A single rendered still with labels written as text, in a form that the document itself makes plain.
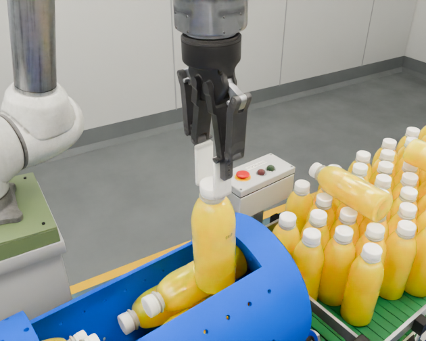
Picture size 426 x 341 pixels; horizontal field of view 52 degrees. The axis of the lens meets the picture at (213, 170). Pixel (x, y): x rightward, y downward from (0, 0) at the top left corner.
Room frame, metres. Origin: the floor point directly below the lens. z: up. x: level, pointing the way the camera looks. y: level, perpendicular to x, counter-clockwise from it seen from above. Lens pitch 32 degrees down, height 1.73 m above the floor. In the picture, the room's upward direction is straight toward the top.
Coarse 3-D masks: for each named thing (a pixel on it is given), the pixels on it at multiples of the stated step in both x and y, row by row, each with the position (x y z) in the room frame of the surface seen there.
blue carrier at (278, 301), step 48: (240, 240) 0.56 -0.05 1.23; (96, 288) 0.55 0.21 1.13; (144, 288) 0.61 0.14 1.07; (240, 288) 0.48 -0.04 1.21; (288, 288) 0.50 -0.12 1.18; (0, 336) 0.37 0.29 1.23; (48, 336) 0.49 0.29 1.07; (144, 336) 0.38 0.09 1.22; (192, 336) 0.40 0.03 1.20; (240, 336) 0.42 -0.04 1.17; (288, 336) 0.46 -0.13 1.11
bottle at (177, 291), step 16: (240, 256) 0.62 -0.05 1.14; (176, 272) 0.57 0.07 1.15; (192, 272) 0.57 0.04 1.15; (240, 272) 0.61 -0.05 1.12; (160, 288) 0.54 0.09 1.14; (176, 288) 0.54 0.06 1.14; (192, 288) 0.55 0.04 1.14; (160, 304) 0.52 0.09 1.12; (176, 304) 0.52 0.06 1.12; (192, 304) 0.54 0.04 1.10
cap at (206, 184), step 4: (212, 176) 0.56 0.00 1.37; (204, 180) 0.55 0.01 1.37; (208, 180) 0.55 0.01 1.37; (212, 180) 0.55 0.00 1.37; (200, 184) 0.54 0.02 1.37; (204, 184) 0.54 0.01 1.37; (208, 184) 0.54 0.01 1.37; (212, 184) 0.54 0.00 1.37; (200, 188) 0.53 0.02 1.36; (204, 188) 0.53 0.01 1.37; (208, 188) 0.53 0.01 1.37; (212, 188) 0.53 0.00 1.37; (200, 192) 0.53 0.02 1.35; (204, 192) 0.53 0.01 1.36; (208, 192) 0.52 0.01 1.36; (212, 192) 0.52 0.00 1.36; (204, 196) 0.53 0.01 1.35; (208, 196) 0.52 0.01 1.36; (212, 196) 0.52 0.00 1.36
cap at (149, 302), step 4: (144, 296) 0.53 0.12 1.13; (148, 296) 0.53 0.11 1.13; (152, 296) 0.53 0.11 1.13; (144, 300) 0.52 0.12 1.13; (148, 300) 0.52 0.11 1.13; (152, 300) 0.52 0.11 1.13; (156, 300) 0.52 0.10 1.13; (144, 304) 0.53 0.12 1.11; (148, 304) 0.51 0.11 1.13; (152, 304) 0.51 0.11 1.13; (156, 304) 0.52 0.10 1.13; (144, 308) 0.53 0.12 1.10; (148, 308) 0.52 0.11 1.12; (152, 308) 0.51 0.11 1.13; (156, 308) 0.51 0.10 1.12; (148, 312) 0.52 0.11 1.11; (152, 312) 0.51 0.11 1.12; (156, 312) 0.51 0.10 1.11; (152, 316) 0.51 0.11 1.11
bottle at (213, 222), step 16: (208, 208) 0.52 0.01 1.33; (224, 208) 0.52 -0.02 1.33; (192, 224) 0.53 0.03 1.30; (208, 224) 0.51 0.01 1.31; (224, 224) 0.51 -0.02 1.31; (192, 240) 0.53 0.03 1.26; (208, 240) 0.51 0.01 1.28; (224, 240) 0.51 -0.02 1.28; (208, 256) 0.51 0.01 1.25; (224, 256) 0.51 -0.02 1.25; (208, 272) 0.51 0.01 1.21; (224, 272) 0.51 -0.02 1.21; (208, 288) 0.51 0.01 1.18
